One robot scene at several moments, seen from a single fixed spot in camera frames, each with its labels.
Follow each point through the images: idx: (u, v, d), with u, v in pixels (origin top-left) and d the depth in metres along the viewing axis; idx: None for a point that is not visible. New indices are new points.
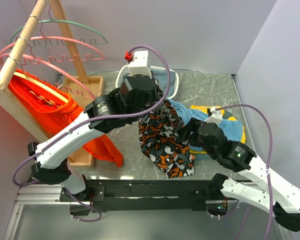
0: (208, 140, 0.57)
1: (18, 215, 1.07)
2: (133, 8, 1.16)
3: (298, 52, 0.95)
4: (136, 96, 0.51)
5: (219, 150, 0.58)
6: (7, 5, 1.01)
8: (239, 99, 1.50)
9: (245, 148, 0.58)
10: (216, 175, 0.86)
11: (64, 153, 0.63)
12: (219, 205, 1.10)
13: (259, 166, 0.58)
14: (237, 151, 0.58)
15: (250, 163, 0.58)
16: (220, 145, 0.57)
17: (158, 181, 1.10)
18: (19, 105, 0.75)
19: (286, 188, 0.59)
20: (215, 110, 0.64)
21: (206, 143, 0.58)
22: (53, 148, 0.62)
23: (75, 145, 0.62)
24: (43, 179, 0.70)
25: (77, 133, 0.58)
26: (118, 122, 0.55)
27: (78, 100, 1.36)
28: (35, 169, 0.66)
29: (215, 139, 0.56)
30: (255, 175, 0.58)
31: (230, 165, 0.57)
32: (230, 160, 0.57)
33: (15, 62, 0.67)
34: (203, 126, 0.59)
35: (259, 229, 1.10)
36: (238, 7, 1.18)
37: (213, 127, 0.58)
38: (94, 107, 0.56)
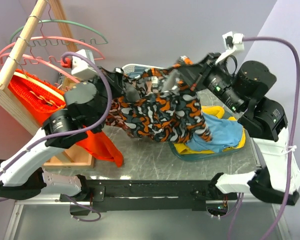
0: (250, 88, 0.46)
1: (19, 215, 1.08)
2: (133, 8, 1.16)
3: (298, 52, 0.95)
4: (85, 108, 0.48)
5: (252, 106, 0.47)
6: (7, 5, 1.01)
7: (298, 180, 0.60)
8: None
9: (282, 113, 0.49)
10: (216, 174, 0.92)
11: (24, 172, 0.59)
12: (219, 205, 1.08)
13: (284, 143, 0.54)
14: (274, 115, 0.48)
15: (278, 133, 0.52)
16: (259, 99, 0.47)
17: (157, 181, 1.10)
18: (19, 105, 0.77)
19: (293, 170, 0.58)
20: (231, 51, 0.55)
21: (244, 92, 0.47)
22: (11, 166, 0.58)
23: (37, 162, 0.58)
24: (9, 196, 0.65)
25: (35, 151, 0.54)
26: (75, 138, 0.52)
27: None
28: None
29: (259, 88, 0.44)
30: (276, 148, 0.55)
31: (260, 129, 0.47)
32: (261, 123, 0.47)
33: (15, 62, 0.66)
34: (248, 65, 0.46)
35: (259, 228, 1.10)
36: (239, 8, 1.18)
37: (262, 70, 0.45)
38: (50, 123, 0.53)
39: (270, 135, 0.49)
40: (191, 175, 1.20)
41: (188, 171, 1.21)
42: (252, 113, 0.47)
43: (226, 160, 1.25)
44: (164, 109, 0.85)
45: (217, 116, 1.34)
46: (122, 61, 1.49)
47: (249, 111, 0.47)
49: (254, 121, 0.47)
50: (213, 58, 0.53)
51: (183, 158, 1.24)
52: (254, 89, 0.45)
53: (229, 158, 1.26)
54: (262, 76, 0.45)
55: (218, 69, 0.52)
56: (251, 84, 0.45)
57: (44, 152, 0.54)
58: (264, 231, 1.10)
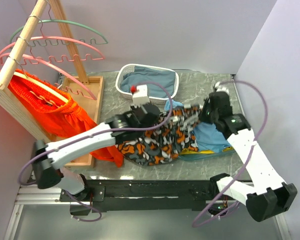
0: (214, 102, 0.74)
1: (18, 215, 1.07)
2: (133, 8, 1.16)
3: (298, 52, 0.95)
4: (148, 116, 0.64)
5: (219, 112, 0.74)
6: (7, 5, 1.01)
7: (275, 181, 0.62)
8: (239, 99, 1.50)
9: (241, 119, 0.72)
10: (220, 173, 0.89)
11: (75, 153, 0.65)
12: (219, 205, 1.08)
13: (247, 137, 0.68)
14: (233, 118, 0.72)
15: (240, 130, 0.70)
16: (221, 108, 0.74)
17: (157, 181, 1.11)
18: (19, 106, 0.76)
19: (262, 167, 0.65)
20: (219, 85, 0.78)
21: (212, 105, 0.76)
22: (68, 147, 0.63)
23: (89, 148, 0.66)
24: (41, 177, 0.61)
25: (98, 138, 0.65)
26: (130, 135, 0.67)
27: (78, 100, 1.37)
28: (42, 165, 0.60)
29: (218, 101, 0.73)
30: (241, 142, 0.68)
31: (222, 127, 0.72)
32: (223, 123, 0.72)
33: (15, 62, 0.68)
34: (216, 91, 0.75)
35: (259, 228, 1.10)
36: (239, 8, 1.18)
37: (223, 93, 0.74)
38: (113, 121, 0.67)
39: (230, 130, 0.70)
40: (191, 175, 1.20)
41: (188, 171, 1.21)
42: (217, 115, 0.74)
43: (226, 160, 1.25)
44: (180, 140, 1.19)
45: None
46: (122, 61, 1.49)
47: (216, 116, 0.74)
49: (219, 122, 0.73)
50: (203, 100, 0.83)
51: (183, 159, 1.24)
52: (215, 103, 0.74)
53: (229, 158, 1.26)
54: (219, 94, 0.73)
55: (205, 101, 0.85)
56: (212, 98, 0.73)
57: (104, 143, 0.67)
58: (264, 231, 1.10)
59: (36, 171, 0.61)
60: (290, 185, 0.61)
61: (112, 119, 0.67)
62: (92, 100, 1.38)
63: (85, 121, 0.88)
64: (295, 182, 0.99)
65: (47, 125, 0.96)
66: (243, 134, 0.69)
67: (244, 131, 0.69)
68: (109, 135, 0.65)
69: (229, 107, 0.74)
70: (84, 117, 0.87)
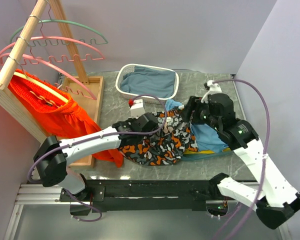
0: (216, 108, 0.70)
1: (18, 215, 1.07)
2: (134, 8, 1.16)
3: (299, 51, 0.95)
4: (150, 123, 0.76)
5: (222, 122, 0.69)
6: (7, 5, 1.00)
7: (291, 194, 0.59)
8: (239, 99, 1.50)
9: (249, 128, 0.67)
10: (219, 173, 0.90)
11: (85, 151, 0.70)
12: (219, 205, 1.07)
13: (257, 150, 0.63)
14: (239, 128, 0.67)
15: (248, 142, 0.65)
16: (225, 116, 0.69)
17: (157, 181, 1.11)
18: (19, 106, 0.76)
19: (277, 181, 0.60)
20: (212, 84, 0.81)
21: (215, 112, 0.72)
22: (81, 144, 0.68)
23: (97, 148, 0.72)
24: (51, 172, 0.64)
25: (107, 139, 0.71)
26: (131, 140, 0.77)
27: (78, 100, 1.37)
28: (56, 159, 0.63)
29: (222, 109, 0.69)
30: (249, 156, 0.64)
31: (228, 139, 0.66)
32: (229, 134, 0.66)
33: (15, 62, 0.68)
34: (217, 96, 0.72)
35: (259, 228, 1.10)
36: (239, 8, 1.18)
37: (226, 99, 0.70)
38: (120, 125, 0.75)
39: (238, 143, 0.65)
40: (191, 175, 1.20)
41: (188, 171, 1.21)
42: (222, 126, 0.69)
43: (226, 160, 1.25)
44: (177, 146, 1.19)
45: None
46: (122, 61, 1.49)
47: (220, 126, 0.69)
49: (224, 133, 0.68)
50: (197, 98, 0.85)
51: (183, 159, 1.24)
52: (218, 110, 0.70)
53: (229, 158, 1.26)
54: (222, 101, 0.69)
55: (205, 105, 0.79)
56: (214, 105, 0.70)
57: (110, 145, 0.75)
58: (264, 230, 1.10)
59: (47, 166, 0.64)
60: None
61: (118, 125, 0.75)
62: (92, 100, 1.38)
63: (85, 121, 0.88)
64: (296, 183, 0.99)
65: (47, 125, 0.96)
66: (252, 146, 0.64)
67: (252, 142, 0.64)
68: (116, 138, 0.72)
69: (233, 113, 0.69)
70: (84, 117, 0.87)
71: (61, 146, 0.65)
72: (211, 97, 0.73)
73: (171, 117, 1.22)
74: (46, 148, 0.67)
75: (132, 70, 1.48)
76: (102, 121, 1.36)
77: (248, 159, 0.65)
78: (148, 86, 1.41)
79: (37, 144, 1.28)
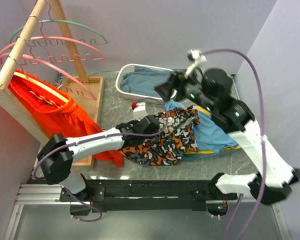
0: (212, 87, 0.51)
1: (18, 215, 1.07)
2: (134, 8, 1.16)
3: (299, 51, 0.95)
4: (152, 125, 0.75)
5: (219, 105, 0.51)
6: (7, 5, 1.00)
7: (289, 174, 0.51)
8: (239, 99, 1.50)
9: (246, 108, 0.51)
10: (216, 173, 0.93)
11: (90, 150, 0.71)
12: (219, 205, 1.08)
13: (255, 131, 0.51)
14: (236, 109, 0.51)
15: (246, 124, 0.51)
16: (222, 98, 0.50)
17: (157, 181, 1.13)
18: (19, 106, 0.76)
19: (273, 160, 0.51)
20: (199, 55, 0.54)
21: (208, 91, 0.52)
22: (87, 142, 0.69)
23: (101, 147, 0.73)
24: (56, 170, 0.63)
25: (111, 139, 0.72)
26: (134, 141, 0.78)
27: (78, 100, 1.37)
28: (62, 157, 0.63)
29: (220, 89, 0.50)
30: (248, 139, 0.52)
31: (224, 124, 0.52)
32: (225, 118, 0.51)
33: (15, 62, 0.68)
34: (211, 70, 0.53)
35: (259, 228, 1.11)
36: (238, 8, 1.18)
37: (224, 75, 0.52)
38: (123, 127, 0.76)
39: (236, 126, 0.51)
40: (191, 175, 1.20)
41: (188, 171, 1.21)
42: (218, 109, 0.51)
43: (226, 160, 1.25)
44: (178, 146, 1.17)
45: None
46: (122, 61, 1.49)
47: (215, 109, 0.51)
49: (219, 116, 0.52)
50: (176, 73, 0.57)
51: (183, 159, 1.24)
52: (215, 90, 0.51)
53: (229, 158, 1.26)
54: (221, 80, 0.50)
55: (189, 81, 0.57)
56: (211, 84, 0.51)
57: (113, 145, 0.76)
58: (264, 230, 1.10)
59: (53, 163, 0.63)
60: (299, 172, 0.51)
61: (121, 127, 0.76)
62: (92, 100, 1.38)
63: (84, 121, 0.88)
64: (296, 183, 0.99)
65: (47, 125, 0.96)
66: (249, 128, 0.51)
67: (250, 124, 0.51)
68: (119, 138, 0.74)
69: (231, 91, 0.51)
70: (84, 117, 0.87)
71: (68, 144, 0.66)
72: (206, 73, 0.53)
73: (172, 117, 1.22)
74: (52, 146, 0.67)
75: (132, 70, 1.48)
76: (102, 121, 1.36)
77: (245, 142, 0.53)
78: (148, 86, 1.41)
79: (37, 144, 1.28)
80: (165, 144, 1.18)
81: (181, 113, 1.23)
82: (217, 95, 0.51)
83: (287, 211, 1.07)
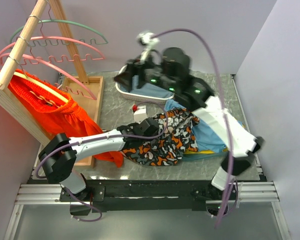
0: (172, 68, 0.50)
1: (18, 215, 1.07)
2: (134, 8, 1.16)
3: (299, 51, 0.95)
4: (151, 127, 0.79)
5: (180, 84, 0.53)
6: (7, 5, 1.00)
7: (251, 142, 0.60)
8: (239, 99, 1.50)
9: (204, 85, 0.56)
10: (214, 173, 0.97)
11: (92, 150, 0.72)
12: (219, 205, 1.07)
13: (217, 106, 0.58)
14: (196, 87, 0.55)
15: (207, 101, 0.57)
16: (182, 77, 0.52)
17: (157, 181, 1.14)
18: (19, 106, 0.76)
19: (237, 132, 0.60)
20: (150, 39, 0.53)
21: (168, 72, 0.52)
22: (90, 142, 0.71)
23: (102, 149, 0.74)
24: (59, 169, 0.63)
25: (112, 140, 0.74)
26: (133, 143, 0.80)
27: (78, 100, 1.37)
28: (65, 156, 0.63)
29: (180, 69, 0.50)
30: (210, 115, 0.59)
31: (187, 102, 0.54)
32: (187, 97, 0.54)
33: (15, 62, 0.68)
34: (168, 50, 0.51)
35: (259, 228, 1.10)
36: (238, 8, 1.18)
37: (181, 53, 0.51)
38: (124, 129, 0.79)
39: (198, 104, 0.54)
40: (191, 175, 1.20)
41: (188, 171, 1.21)
42: (180, 89, 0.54)
43: None
44: (178, 146, 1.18)
45: None
46: (122, 62, 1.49)
47: (177, 89, 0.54)
49: (181, 96, 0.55)
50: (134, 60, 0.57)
51: (183, 159, 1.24)
52: (174, 70, 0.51)
53: None
54: (179, 58, 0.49)
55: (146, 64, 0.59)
56: (169, 65, 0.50)
57: (114, 147, 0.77)
58: (264, 231, 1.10)
59: (56, 162, 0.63)
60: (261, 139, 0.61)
61: (121, 129, 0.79)
62: (93, 100, 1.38)
63: (84, 121, 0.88)
64: (296, 182, 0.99)
65: (47, 125, 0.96)
66: (211, 104, 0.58)
67: (211, 100, 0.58)
68: (120, 139, 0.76)
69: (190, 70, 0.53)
70: (84, 117, 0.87)
71: (71, 143, 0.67)
72: (164, 52, 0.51)
73: (171, 118, 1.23)
74: (55, 145, 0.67)
75: None
76: (103, 121, 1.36)
77: (209, 118, 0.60)
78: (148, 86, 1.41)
79: (37, 144, 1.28)
80: (165, 144, 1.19)
81: (179, 112, 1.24)
82: (178, 74, 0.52)
83: (287, 211, 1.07)
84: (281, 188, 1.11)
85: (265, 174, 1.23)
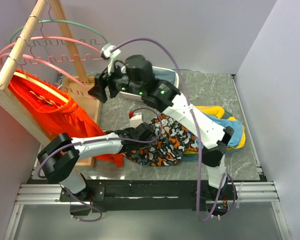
0: (136, 74, 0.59)
1: (19, 214, 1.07)
2: (134, 8, 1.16)
3: (299, 51, 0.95)
4: (146, 131, 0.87)
5: (145, 88, 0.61)
6: (7, 5, 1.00)
7: (221, 132, 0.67)
8: (239, 99, 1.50)
9: (169, 86, 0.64)
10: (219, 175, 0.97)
11: (93, 151, 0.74)
12: (219, 205, 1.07)
13: (183, 103, 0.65)
14: (161, 89, 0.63)
15: (173, 100, 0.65)
16: (146, 81, 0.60)
17: (158, 181, 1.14)
18: (19, 106, 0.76)
19: (206, 124, 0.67)
20: (110, 52, 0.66)
21: (133, 78, 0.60)
22: (91, 143, 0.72)
23: (101, 150, 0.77)
24: (61, 168, 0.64)
25: (112, 142, 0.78)
26: (129, 147, 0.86)
27: (78, 100, 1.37)
28: (68, 156, 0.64)
29: (142, 73, 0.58)
30: (178, 112, 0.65)
31: (155, 103, 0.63)
32: (154, 99, 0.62)
33: (15, 62, 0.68)
34: (130, 59, 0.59)
35: (259, 228, 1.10)
36: (239, 8, 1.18)
37: (141, 59, 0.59)
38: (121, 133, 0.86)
39: (165, 104, 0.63)
40: (191, 175, 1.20)
41: (188, 171, 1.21)
42: (146, 92, 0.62)
43: (226, 160, 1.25)
44: (176, 146, 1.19)
45: (217, 116, 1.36)
46: None
47: (144, 93, 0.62)
49: (149, 98, 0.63)
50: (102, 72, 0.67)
51: (183, 159, 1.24)
52: (138, 75, 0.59)
53: (229, 158, 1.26)
54: (140, 64, 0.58)
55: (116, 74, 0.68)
56: (132, 71, 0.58)
57: (112, 149, 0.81)
58: (264, 231, 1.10)
59: (59, 161, 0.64)
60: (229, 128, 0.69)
61: (118, 133, 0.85)
62: (92, 100, 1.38)
63: (84, 121, 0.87)
64: (296, 182, 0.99)
65: (47, 125, 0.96)
66: (177, 101, 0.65)
67: (176, 98, 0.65)
68: (119, 142, 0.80)
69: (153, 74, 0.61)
70: (84, 117, 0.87)
71: (74, 143, 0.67)
72: (127, 60, 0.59)
73: (165, 118, 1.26)
74: (57, 144, 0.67)
75: None
76: (102, 121, 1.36)
77: (177, 115, 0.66)
78: None
79: (37, 144, 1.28)
80: (164, 145, 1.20)
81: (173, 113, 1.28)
82: (142, 79, 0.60)
83: (287, 211, 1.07)
84: (281, 188, 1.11)
85: (265, 174, 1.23)
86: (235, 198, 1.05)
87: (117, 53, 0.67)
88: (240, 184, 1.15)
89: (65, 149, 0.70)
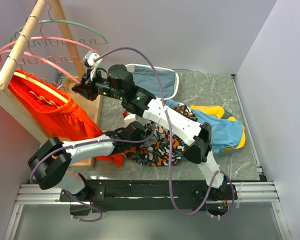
0: (118, 83, 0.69)
1: (18, 215, 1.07)
2: (134, 9, 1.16)
3: (298, 52, 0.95)
4: (137, 131, 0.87)
5: (125, 95, 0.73)
6: (7, 5, 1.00)
7: (197, 128, 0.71)
8: (239, 99, 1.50)
9: (145, 93, 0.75)
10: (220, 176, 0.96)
11: (86, 153, 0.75)
12: (219, 205, 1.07)
13: (158, 106, 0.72)
14: (138, 96, 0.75)
15: (149, 103, 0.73)
16: (126, 89, 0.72)
17: (157, 182, 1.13)
18: (19, 106, 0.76)
19: (181, 122, 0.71)
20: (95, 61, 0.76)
21: (116, 86, 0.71)
22: (82, 146, 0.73)
23: (94, 151, 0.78)
24: (54, 172, 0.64)
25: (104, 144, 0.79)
26: (120, 146, 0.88)
27: (77, 100, 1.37)
28: (60, 160, 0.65)
29: (124, 83, 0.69)
30: (155, 113, 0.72)
31: (133, 109, 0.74)
32: (132, 105, 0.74)
33: (15, 62, 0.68)
34: (114, 69, 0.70)
35: (259, 228, 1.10)
36: (239, 8, 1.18)
37: (123, 71, 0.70)
38: (112, 135, 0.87)
39: (141, 108, 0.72)
40: (191, 175, 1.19)
41: (188, 171, 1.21)
42: (125, 98, 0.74)
43: (226, 160, 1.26)
44: (175, 146, 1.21)
45: (217, 116, 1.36)
46: (122, 62, 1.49)
47: (124, 99, 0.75)
49: (128, 104, 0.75)
50: (86, 78, 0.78)
51: (183, 159, 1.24)
52: (120, 84, 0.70)
53: (229, 158, 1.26)
54: (122, 75, 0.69)
55: (98, 79, 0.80)
56: (115, 80, 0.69)
57: (104, 151, 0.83)
58: (264, 230, 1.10)
59: (52, 165, 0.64)
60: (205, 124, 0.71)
61: (110, 135, 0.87)
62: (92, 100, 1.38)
63: (84, 121, 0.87)
64: (295, 182, 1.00)
65: (47, 125, 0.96)
66: (153, 105, 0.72)
67: (151, 102, 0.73)
68: (110, 143, 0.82)
69: (132, 83, 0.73)
70: (84, 117, 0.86)
71: (65, 147, 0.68)
72: (111, 71, 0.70)
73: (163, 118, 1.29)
74: (48, 149, 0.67)
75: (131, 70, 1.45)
76: (102, 121, 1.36)
77: (155, 117, 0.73)
78: (148, 86, 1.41)
79: (37, 144, 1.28)
80: (162, 145, 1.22)
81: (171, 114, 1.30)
82: (123, 88, 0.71)
83: (287, 210, 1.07)
84: (281, 188, 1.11)
85: (265, 174, 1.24)
86: (234, 197, 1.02)
87: (99, 62, 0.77)
88: (240, 184, 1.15)
89: (57, 153, 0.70)
